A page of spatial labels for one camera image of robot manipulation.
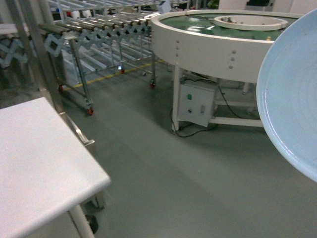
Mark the light blue round tray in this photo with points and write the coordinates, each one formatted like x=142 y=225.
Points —
x=287 y=94

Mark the white control box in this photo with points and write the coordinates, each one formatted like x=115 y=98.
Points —
x=196 y=101

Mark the expandable roller conveyor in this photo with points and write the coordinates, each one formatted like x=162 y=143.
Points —
x=84 y=37

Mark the round white conveyor table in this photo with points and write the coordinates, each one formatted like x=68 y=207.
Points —
x=224 y=47

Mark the white work table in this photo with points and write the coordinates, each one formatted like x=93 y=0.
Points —
x=45 y=170

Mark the steel shelf post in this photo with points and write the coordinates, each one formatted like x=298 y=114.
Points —
x=27 y=16

